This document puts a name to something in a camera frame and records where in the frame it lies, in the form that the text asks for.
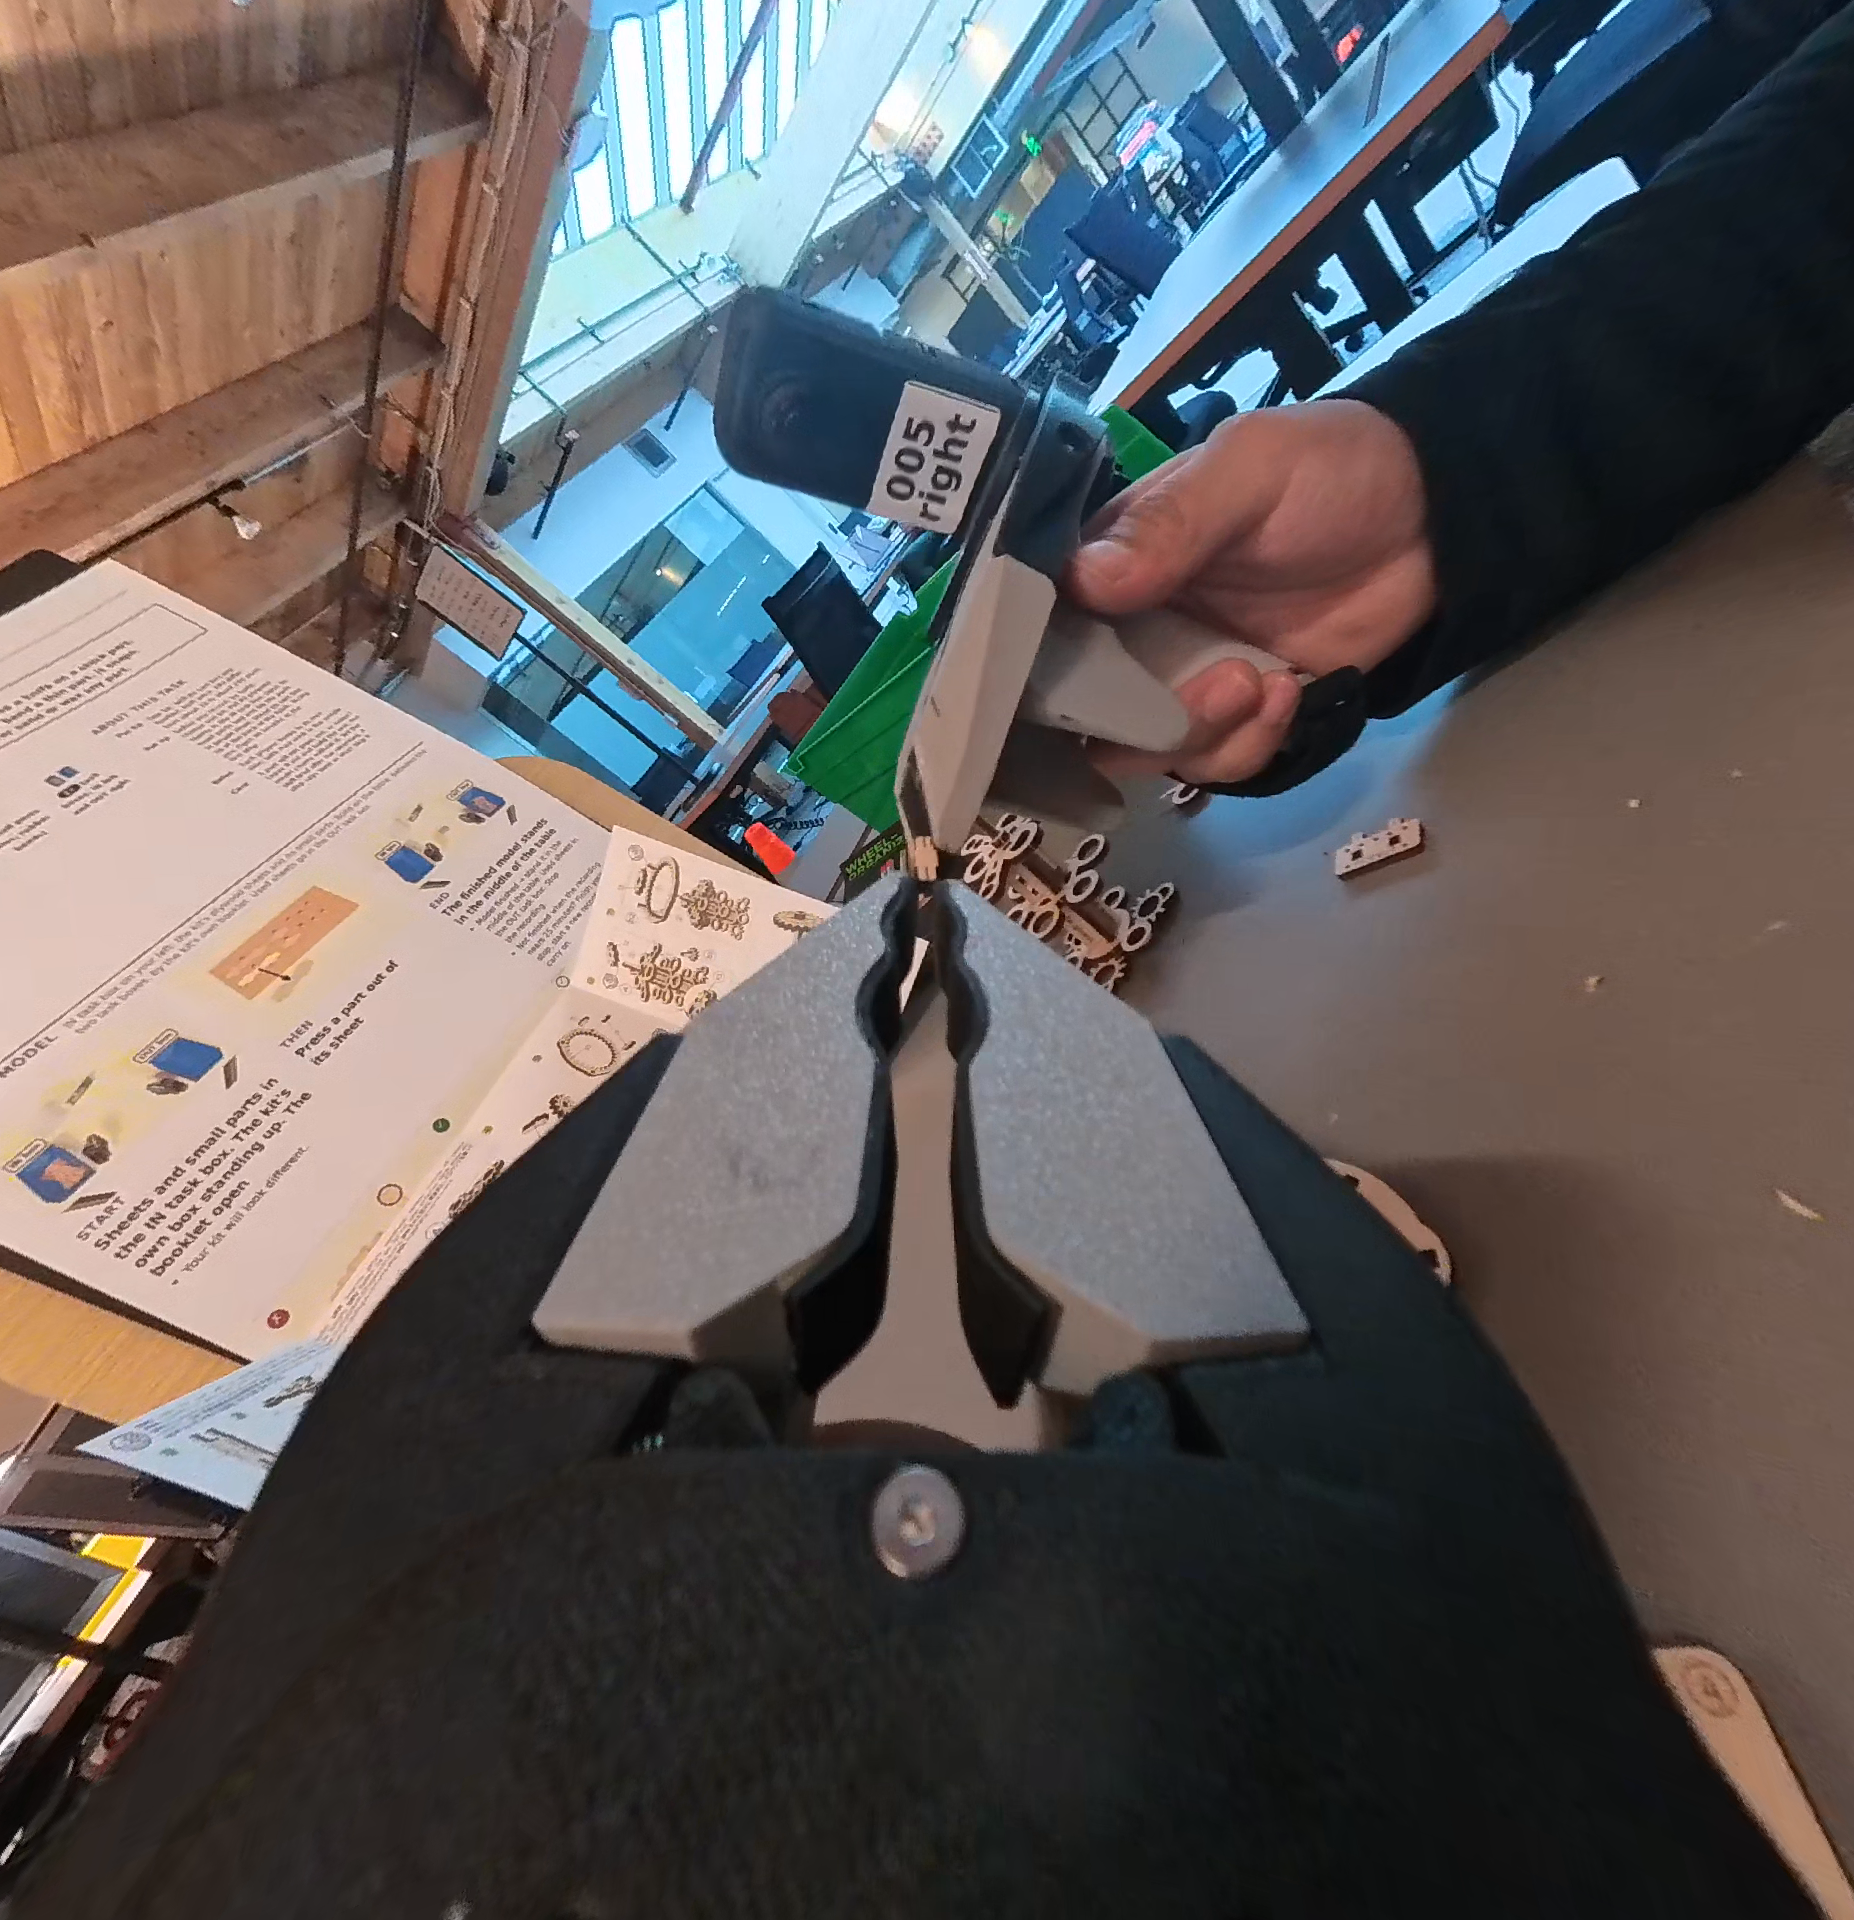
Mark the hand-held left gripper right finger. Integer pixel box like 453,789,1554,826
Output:
935,884,1311,1405

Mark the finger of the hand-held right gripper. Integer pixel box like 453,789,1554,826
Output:
896,556,1058,889

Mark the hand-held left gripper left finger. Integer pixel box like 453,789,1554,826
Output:
533,881,919,1392

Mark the person's right forearm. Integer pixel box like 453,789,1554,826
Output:
1325,0,1854,723

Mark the wooden model piece with rings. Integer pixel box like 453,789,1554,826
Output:
956,817,1169,992

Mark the person's right hand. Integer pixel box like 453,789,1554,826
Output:
1062,397,1439,789

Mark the illustrated assembly booklet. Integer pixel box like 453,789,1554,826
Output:
79,823,927,1514

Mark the long white table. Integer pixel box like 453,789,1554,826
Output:
1115,0,1643,414

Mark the printed task sheet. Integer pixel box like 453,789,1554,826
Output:
0,547,618,1358

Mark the stack of dark frames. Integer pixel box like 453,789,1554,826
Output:
0,1403,254,1823

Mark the wall notice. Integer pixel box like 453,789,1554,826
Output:
416,541,525,657

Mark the wooden sheet frame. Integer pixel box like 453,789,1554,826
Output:
1649,1642,1854,1920

